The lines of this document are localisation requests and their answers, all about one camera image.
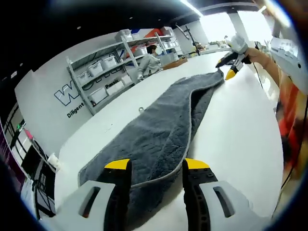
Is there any grey fluffy towel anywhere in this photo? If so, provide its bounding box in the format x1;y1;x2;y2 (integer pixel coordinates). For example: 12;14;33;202
77;69;226;189

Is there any person's right hand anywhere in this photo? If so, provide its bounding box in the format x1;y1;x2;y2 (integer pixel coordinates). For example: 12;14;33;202
247;47;267;66

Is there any black tripod stand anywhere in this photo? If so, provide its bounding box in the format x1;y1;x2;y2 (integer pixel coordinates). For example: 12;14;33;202
184;25;202;56

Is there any white chest device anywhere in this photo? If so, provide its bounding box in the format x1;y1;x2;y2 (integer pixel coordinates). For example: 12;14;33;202
269;36;304;84

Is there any person's orange clothing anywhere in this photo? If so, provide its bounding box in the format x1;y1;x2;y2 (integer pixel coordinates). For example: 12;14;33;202
275;72;308;174

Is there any black monitor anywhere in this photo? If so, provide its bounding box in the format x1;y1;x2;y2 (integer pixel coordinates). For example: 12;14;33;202
21;144;47;179

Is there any grey metal shelf rack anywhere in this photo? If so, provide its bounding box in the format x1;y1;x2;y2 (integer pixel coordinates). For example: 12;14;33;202
66;27;180;116

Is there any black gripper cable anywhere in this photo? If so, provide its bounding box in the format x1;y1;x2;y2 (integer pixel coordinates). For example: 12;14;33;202
254;61;264;89

